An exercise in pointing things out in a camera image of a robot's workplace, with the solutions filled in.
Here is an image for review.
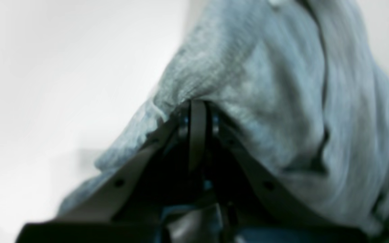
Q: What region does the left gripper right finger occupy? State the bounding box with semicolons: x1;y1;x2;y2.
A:
190;100;369;243

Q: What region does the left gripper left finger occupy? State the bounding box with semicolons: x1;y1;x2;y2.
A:
16;101;190;243

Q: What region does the grey T-shirt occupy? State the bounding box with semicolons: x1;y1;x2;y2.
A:
58;0;389;235

